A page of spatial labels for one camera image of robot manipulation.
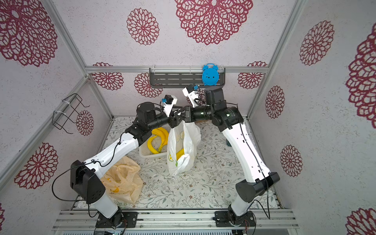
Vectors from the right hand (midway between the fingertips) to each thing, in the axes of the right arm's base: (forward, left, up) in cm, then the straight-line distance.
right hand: (175, 113), depth 62 cm
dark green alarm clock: (+14, -33, -43) cm, 56 cm away
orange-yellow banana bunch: (+1, +8, -14) cm, 16 cm away
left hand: (+8, -3, -6) cm, 11 cm away
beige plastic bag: (-18, +29, -32) cm, 47 cm away
